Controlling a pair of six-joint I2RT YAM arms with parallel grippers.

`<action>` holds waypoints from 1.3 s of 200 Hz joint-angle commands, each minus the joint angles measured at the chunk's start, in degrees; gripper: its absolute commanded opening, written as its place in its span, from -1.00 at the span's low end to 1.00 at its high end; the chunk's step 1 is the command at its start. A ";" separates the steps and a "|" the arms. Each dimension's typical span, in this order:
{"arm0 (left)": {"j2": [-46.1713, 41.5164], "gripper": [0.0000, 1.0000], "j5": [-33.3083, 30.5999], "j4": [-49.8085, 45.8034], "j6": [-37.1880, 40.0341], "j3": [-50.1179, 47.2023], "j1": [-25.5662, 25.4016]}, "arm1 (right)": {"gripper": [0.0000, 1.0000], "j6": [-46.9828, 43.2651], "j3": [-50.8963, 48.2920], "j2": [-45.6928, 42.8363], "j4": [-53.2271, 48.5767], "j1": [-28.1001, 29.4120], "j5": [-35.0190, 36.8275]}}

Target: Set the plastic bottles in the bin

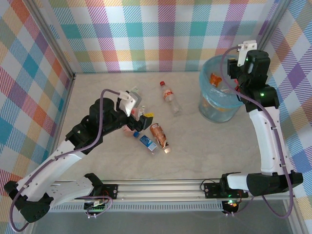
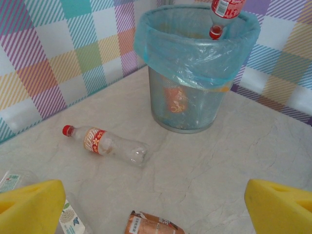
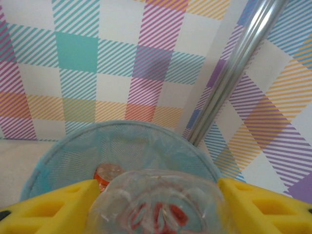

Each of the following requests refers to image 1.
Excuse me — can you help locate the brown drink bottle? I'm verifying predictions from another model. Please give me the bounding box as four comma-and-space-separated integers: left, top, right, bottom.
149, 122, 172, 154

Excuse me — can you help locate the black controller board with light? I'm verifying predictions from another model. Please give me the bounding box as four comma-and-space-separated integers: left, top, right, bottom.
221, 199, 241, 215

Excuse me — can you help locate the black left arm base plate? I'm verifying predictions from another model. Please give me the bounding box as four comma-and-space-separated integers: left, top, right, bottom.
97, 184, 119, 201

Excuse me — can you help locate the aluminium table side rail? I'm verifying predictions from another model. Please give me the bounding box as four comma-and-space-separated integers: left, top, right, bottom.
42, 74, 77, 182

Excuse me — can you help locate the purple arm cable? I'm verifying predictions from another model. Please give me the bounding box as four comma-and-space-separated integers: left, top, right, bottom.
220, 45, 294, 219
10, 89, 121, 232

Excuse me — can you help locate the aluminium frame post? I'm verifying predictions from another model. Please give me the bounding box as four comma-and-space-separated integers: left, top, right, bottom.
25, 0, 77, 81
255, 0, 293, 53

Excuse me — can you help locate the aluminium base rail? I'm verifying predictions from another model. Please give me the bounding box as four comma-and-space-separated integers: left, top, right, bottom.
26, 179, 297, 203

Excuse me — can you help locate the clear bottle blue cap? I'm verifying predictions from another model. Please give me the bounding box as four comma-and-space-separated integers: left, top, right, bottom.
133, 131, 159, 156

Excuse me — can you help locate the orange juice bottle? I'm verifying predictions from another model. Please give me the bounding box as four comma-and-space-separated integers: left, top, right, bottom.
210, 73, 223, 87

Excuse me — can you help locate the clear cola bottle red cap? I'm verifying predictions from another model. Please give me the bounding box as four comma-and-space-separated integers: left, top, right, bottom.
159, 81, 183, 116

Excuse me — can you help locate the green controller board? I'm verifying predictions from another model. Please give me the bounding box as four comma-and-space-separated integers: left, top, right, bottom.
84, 201, 108, 213

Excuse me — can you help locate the grey slotted cable duct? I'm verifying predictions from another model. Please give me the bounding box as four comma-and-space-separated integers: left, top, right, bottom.
39, 203, 224, 213

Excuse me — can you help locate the small clear bottle green label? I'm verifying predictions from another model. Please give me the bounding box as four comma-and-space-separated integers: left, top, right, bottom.
129, 85, 142, 97

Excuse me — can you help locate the pink drink bottle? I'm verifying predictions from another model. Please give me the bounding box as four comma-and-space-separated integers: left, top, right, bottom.
123, 108, 138, 137

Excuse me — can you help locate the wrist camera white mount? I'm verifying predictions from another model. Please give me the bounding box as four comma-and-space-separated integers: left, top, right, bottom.
237, 40, 258, 67
118, 90, 142, 117

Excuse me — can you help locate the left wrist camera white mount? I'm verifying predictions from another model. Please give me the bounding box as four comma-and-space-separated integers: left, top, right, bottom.
118, 90, 142, 117

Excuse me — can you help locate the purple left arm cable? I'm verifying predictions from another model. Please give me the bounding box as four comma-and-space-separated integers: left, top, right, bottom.
10, 89, 121, 232

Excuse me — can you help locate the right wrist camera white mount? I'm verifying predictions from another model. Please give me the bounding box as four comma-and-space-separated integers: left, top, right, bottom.
237, 40, 258, 67

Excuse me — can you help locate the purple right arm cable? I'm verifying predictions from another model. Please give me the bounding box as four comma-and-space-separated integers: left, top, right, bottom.
220, 45, 294, 219

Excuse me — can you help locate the bin with blue liner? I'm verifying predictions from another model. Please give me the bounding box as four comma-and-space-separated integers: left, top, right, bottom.
198, 55, 244, 123

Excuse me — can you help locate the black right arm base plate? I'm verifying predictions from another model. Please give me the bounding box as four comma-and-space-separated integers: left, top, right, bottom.
203, 182, 249, 199

